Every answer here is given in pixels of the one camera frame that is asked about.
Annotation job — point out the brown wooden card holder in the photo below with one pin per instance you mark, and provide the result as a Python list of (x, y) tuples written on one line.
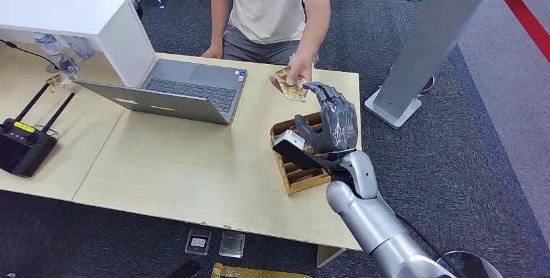
[(298, 179)]

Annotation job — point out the person's left forearm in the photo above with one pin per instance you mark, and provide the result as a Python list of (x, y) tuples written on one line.
[(316, 27)]

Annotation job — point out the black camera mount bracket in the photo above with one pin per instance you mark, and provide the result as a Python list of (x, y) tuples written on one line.
[(305, 160)]

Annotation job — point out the white desk shelf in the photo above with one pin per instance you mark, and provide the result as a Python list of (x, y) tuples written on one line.
[(116, 31)]

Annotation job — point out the floor socket with white label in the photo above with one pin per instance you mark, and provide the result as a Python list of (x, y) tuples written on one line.
[(198, 241)]

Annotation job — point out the person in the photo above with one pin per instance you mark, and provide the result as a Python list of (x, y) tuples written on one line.
[(266, 5)]

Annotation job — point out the gold patterned sheet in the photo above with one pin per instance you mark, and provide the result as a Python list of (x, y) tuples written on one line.
[(245, 272)]

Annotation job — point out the grey kiosk stand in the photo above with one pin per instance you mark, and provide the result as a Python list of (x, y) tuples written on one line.
[(425, 40)]

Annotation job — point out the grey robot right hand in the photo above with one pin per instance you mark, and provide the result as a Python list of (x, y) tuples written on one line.
[(339, 121)]

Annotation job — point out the person's right forearm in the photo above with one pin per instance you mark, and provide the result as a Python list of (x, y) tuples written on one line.
[(220, 18)]

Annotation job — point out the person's left hand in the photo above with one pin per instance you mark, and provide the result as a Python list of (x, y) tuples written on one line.
[(298, 68)]

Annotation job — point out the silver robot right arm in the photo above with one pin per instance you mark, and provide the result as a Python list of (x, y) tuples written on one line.
[(374, 224)]

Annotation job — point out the grey round robot base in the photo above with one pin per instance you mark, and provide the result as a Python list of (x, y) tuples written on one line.
[(477, 265)]

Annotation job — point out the pale wooden table leg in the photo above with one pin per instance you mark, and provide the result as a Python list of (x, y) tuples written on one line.
[(326, 258)]

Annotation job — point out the clear plastic water bottle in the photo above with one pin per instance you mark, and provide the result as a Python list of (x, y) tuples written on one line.
[(81, 46), (51, 48)]

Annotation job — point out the plain floor socket cover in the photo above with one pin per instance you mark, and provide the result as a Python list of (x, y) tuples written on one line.
[(232, 244)]

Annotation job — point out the grey open laptop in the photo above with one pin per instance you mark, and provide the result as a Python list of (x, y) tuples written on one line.
[(189, 91)]

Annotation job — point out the black remote controller with antennas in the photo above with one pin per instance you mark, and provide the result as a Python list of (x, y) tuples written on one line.
[(21, 145)]

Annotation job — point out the person's right hand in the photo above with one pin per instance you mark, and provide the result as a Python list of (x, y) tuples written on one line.
[(213, 52)]

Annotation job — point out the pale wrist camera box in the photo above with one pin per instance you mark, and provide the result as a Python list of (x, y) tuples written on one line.
[(290, 139)]

